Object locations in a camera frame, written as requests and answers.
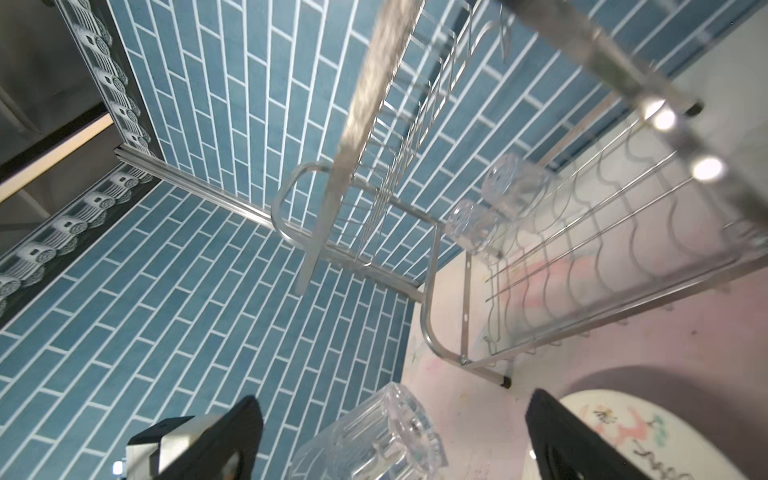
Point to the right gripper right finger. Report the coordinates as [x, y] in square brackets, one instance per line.
[566, 448]

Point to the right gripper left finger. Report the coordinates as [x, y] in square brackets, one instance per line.
[226, 450]

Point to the white plate with painted design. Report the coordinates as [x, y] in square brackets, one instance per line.
[652, 438]

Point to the clear glass cup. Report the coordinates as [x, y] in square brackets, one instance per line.
[388, 436]
[477, 229]
[515, 186]

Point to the steel two-tier dish rack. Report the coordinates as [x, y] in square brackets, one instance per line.
[653, 215]

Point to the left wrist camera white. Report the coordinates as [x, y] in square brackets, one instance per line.
[150, 452]

